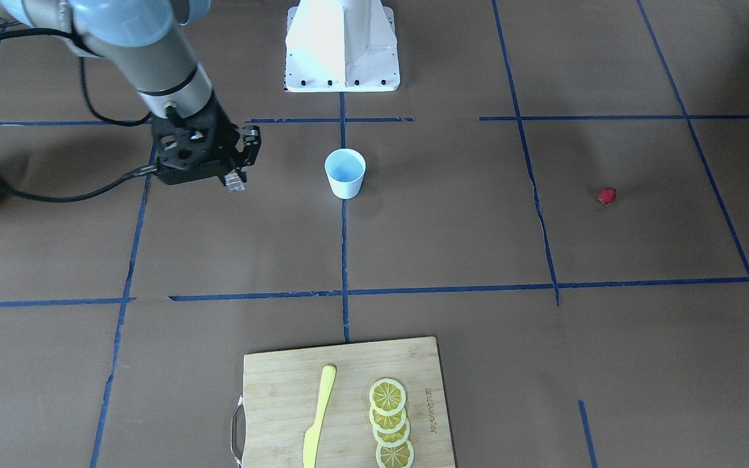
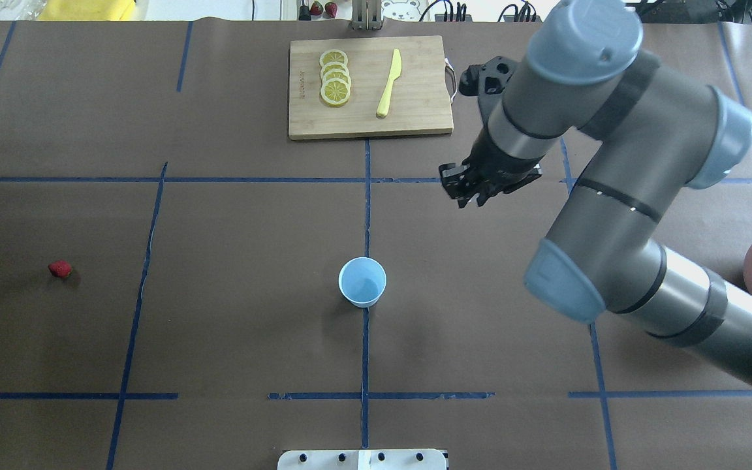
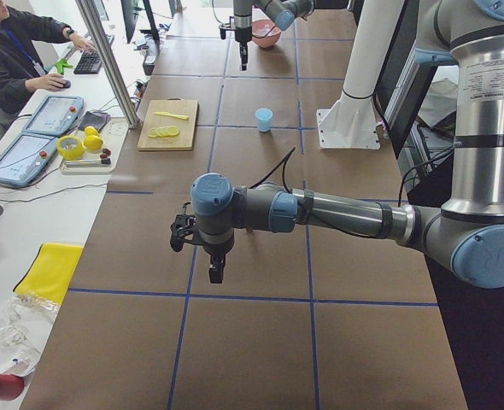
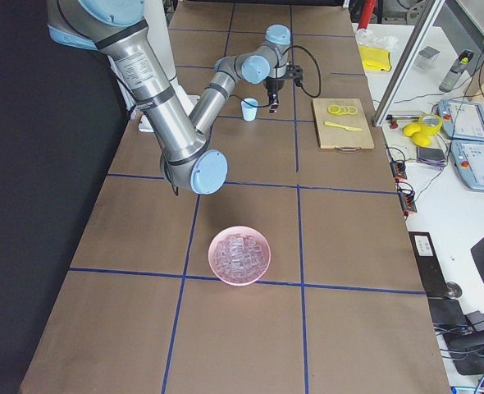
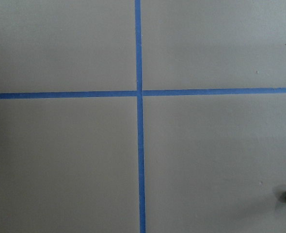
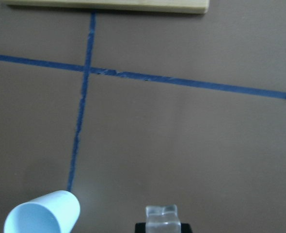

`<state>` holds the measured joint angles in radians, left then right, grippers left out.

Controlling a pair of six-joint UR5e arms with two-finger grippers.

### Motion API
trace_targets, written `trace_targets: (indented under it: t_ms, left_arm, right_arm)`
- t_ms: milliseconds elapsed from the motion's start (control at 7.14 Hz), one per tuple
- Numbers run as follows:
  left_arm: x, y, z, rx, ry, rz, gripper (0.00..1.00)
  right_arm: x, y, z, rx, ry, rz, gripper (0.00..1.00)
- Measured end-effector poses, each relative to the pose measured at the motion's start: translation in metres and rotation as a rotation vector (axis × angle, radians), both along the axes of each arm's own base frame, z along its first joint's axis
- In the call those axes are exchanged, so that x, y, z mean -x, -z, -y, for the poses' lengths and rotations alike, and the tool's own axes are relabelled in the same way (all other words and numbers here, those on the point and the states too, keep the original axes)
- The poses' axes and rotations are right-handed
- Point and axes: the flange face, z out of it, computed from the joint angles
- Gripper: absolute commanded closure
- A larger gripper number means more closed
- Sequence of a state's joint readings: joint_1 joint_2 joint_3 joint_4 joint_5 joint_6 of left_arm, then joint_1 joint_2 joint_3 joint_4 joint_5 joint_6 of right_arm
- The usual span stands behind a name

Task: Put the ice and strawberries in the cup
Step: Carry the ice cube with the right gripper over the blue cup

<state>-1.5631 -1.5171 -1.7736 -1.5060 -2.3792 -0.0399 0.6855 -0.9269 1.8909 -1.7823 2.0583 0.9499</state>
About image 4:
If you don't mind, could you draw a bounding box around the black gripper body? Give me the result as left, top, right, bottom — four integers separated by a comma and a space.
263, 76, 284, 105

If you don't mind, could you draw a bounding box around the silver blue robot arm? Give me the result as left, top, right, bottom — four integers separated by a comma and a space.
47, 1, 291, 195

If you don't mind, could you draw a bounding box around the light blue cup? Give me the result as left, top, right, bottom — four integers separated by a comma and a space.
240, 98, 258, 121

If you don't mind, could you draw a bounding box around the clear ice cubes pile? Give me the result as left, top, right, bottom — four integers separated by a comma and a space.
210, 234, 268, 286

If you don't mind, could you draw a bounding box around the wooden cutting board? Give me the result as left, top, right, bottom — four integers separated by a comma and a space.
312, 98, 375, 151

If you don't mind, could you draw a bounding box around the yellow plastic knife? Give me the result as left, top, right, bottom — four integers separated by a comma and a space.
324, 121, 363, 132

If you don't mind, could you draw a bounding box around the yellow cloth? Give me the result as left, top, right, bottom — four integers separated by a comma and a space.
358, 45, 392, 72

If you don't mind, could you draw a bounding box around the yellow lemon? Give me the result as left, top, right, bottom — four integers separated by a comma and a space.
403, 123, 421, 137
411, 132, 431, 148

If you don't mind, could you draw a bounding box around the black power strip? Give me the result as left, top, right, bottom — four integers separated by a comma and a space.
398, 190, 417, 217
390, 161, 407, 181

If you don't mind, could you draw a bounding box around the pink bowl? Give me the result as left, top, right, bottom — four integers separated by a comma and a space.
208, 226, 272, 286

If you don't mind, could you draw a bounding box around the yellow tape roll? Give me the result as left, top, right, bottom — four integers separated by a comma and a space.
418, 114, 443, 136

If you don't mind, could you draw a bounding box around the clear plastic box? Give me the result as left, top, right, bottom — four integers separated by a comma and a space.
414, 46, 440, 71

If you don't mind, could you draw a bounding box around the dark notebook stack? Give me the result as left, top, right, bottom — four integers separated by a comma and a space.
416, 146, 447, 168

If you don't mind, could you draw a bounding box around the upper teach pendant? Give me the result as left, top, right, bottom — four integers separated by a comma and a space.
437, 99, 484, 142

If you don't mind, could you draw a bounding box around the teach pendant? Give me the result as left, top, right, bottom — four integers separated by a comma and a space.
437, 99, 484, 142
450, 140, 484, 192

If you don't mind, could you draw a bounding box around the grey handheld device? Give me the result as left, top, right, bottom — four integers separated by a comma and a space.
439, 50, 474, 93

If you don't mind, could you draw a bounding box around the lower teach pendant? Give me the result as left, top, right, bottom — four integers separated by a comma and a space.
450, 140, 484, 192

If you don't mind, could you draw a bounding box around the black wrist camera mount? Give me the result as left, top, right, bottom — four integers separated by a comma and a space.
284, 63, 304, 88

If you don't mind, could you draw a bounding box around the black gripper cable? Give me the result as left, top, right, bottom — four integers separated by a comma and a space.
225, 45, 322, 108

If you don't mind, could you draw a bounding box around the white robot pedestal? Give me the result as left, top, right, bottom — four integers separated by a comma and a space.
140, 1, 199, 116

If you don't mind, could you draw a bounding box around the aluminium frame post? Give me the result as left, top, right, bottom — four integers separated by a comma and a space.
372, 0, 445, 126

